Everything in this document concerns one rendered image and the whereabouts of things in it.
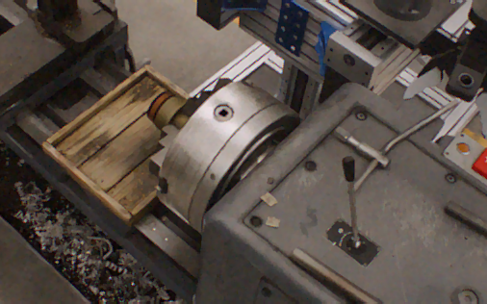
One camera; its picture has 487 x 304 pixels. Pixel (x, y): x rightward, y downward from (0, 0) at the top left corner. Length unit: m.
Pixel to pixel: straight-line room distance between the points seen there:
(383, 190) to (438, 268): 0.17
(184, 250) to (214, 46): 1.71
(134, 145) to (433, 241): 0.80
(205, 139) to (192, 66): 1.77
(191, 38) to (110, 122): 1.49
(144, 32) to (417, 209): 2.16
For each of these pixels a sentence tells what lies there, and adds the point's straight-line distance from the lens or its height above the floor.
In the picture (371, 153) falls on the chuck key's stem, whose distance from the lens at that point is 1.28.
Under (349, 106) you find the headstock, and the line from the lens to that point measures 1.36.
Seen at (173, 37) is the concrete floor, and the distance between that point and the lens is 3.20.
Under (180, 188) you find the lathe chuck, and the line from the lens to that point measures 1.35.
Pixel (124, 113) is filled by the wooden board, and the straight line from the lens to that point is 1.78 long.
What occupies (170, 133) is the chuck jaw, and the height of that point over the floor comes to 1.11.
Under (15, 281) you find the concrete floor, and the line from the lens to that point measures 2.56.
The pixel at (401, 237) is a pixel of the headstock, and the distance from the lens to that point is 1.22.
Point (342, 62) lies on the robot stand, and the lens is 1.70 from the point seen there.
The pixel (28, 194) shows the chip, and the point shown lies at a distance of 2.02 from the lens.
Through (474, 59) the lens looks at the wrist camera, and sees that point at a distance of 1.07.
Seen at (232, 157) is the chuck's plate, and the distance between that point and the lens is 1.29.
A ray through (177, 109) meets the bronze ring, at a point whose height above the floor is 1.13.
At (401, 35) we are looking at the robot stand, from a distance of 1.67.
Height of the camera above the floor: 2.27
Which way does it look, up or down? 54 degrees down
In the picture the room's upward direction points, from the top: 9 degrees clockwise
